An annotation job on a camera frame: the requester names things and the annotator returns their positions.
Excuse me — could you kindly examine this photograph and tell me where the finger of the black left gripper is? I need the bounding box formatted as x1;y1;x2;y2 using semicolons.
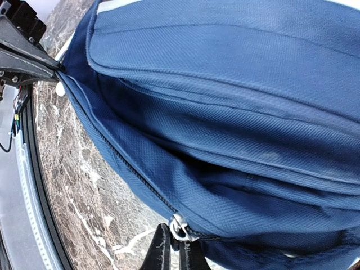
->
1;47;64;84
1;16;61;69

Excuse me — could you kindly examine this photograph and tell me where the white slotted cable duct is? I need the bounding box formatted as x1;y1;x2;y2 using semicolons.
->
13;131;63;269

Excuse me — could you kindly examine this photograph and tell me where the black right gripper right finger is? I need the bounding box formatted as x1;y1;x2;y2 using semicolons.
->
179;241;211;270

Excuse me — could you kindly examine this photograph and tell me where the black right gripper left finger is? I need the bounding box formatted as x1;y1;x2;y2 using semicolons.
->
139;223;172;270

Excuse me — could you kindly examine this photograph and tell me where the navy blue student backpack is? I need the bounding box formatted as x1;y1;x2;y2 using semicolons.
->
60;1;359;269

